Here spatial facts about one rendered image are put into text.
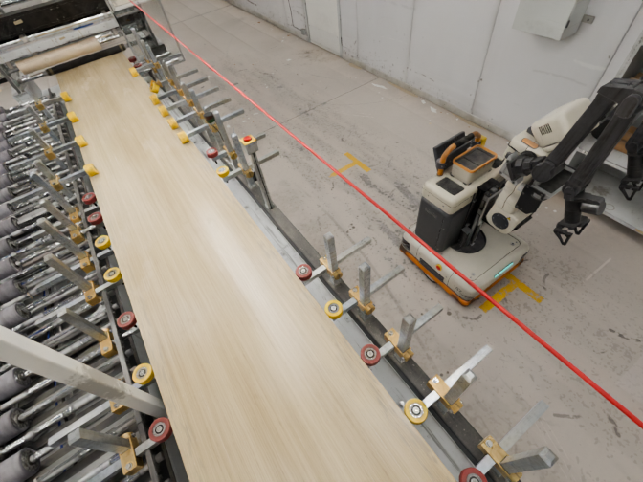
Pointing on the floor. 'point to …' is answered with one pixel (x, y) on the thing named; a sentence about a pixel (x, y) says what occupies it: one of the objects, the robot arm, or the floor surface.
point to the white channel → (74, 373)
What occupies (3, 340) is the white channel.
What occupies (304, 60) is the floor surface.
